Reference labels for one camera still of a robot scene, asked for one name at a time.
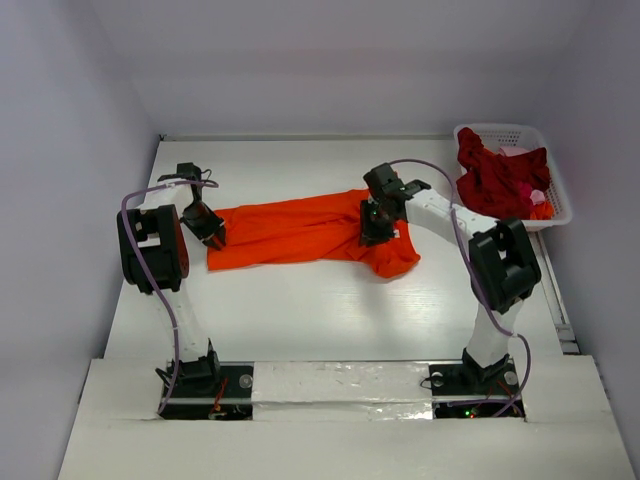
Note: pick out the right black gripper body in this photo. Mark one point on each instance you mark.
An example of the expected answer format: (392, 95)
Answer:
(375, 231)

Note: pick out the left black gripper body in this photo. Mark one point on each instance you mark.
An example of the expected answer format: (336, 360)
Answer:
(200, 219)

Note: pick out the orange t shirt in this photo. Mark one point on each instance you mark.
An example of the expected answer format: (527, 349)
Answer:
(325, 227)

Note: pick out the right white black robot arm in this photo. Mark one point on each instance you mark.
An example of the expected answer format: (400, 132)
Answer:
(497, 254)

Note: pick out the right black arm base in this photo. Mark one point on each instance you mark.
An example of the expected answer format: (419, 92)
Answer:
(454, 397)

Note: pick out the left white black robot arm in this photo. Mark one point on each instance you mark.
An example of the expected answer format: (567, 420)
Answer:
(155, 259)

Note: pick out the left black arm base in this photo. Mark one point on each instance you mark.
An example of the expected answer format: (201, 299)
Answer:
(230, 400)

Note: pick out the dark red t shirt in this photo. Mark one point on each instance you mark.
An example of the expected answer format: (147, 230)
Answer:
(500, 186)

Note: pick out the white plastic basket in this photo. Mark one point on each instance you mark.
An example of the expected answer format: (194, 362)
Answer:
(513, 139)

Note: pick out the small orange cloth in basket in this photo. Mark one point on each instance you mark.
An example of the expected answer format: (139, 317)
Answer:
(543, 211)

